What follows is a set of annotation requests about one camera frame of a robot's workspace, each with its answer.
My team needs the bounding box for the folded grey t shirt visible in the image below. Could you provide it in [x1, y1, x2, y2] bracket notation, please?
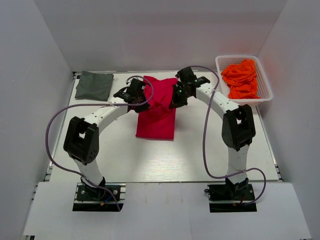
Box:
[75, 71, 114, 101]

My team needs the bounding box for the red t shirt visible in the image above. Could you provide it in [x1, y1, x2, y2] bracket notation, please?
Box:
[135, 75, 178, 141]

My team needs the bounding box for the white plastic basket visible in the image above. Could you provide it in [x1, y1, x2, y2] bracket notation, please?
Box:
[215, 55, 273, 106]

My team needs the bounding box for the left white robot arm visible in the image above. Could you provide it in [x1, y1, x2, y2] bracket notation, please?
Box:
[63, 76, 154, 200]

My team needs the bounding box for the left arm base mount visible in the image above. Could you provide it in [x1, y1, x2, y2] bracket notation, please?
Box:
[72, 183, 126, 212]

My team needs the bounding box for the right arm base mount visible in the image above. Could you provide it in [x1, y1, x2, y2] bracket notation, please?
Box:
[204, 184, 257, 213]

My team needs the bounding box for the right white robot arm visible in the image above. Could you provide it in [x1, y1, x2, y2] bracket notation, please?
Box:
[170, 66, 256, 200]

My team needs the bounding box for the orange t shirt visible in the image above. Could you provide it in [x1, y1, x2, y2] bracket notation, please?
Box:
[221, 59, 260, 99]

